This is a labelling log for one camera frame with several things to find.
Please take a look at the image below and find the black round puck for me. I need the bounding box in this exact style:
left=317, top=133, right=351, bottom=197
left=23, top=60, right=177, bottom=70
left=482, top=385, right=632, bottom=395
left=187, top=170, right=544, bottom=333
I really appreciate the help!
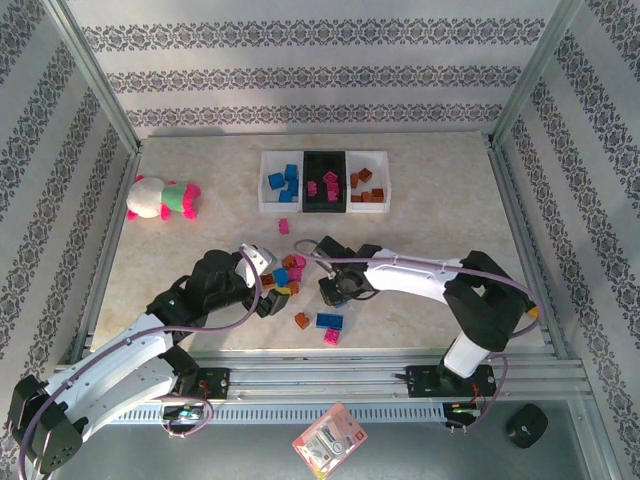
left=504, top=403, right=550, bottom=450

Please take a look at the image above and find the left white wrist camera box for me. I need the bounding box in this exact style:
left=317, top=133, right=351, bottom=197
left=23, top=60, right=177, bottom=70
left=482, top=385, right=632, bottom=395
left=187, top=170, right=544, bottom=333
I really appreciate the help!
left=238, top=243, right=278, bottom=275

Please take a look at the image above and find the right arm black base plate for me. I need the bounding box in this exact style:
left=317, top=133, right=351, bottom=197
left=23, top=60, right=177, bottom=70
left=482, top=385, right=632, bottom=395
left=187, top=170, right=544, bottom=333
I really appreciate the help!
left=394, top=364, right=499, bottom=399

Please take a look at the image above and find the black plastic container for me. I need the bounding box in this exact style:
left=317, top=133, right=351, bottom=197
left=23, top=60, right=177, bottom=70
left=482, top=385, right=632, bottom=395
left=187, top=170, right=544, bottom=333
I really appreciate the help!
left=302, top=149, right=349, bottom=215

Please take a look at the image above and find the slotted metal cable duct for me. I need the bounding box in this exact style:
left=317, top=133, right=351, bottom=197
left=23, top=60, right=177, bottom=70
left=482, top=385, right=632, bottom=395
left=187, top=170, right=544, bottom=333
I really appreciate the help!
left=107, top=402, right=449, bottom=426

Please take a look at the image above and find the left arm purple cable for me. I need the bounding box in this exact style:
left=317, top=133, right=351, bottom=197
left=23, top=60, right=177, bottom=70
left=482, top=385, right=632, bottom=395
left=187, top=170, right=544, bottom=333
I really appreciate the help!
left=17, top=244, right=264, bottom=479

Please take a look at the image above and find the grey metal base panel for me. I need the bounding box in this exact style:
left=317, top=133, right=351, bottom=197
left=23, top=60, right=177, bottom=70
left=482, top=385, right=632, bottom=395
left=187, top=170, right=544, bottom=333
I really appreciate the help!
left=29, top=399, right=616, bottom=480

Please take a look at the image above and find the white pink green plush toy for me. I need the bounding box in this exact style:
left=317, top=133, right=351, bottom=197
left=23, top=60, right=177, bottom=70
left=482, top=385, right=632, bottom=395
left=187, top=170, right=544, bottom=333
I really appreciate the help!
left=124, top=174, right=202, bottom=224

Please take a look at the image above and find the pink blister pack card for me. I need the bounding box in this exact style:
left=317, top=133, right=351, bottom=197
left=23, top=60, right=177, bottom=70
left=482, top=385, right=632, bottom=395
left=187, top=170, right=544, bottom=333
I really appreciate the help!
left=292, top=401, right=369, bottom=475

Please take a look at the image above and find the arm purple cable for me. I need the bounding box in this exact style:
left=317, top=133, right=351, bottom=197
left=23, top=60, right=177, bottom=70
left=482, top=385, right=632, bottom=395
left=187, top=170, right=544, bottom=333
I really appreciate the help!
left=293, top=238, right=542, bottom=435
left=17, top=244, right=264, bottom=479

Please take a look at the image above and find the white plastic container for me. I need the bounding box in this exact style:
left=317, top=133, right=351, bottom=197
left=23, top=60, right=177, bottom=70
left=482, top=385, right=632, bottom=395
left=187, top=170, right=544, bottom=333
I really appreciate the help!
left=258, top=150, right=306, bottom=215
left=345, top=150, right=390, bottom=215

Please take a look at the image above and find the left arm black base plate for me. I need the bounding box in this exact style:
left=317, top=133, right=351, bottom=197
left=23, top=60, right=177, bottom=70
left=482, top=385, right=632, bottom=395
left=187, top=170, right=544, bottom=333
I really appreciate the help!
left=172, top=367, right=231, bottom=401

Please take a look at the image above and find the small circuit board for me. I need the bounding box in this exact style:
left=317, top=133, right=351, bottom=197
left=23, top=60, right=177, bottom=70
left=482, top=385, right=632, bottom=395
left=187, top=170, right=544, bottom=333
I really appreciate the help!
left=443, top=402, right=482, bottom=419
left=162, top=405, right=205, bottom=422

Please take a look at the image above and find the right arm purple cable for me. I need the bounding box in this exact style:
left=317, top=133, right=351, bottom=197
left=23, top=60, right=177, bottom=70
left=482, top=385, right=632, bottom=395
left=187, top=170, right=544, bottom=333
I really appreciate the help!
left=293, top=238, right=542, bottom=435

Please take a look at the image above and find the aluminium side rail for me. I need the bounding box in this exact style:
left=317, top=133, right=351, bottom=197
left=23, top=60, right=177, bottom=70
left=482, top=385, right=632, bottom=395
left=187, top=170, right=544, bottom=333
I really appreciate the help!
left=69, top=147, right=144, bottom=364
left=487, top=142, right=571, bottom=361

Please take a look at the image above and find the long aluminium rail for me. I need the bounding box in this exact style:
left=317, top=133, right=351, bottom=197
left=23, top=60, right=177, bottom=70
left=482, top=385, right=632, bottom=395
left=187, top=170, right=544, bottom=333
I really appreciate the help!
left=47, top=347, right=589, bottom=404

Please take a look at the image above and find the aluminium frame post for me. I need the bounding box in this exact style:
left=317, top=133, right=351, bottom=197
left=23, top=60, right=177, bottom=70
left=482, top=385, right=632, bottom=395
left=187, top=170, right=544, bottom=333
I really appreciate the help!
left=487, top=0, right=586, bottom=149
left=42, top=0, right=144, bottom=156

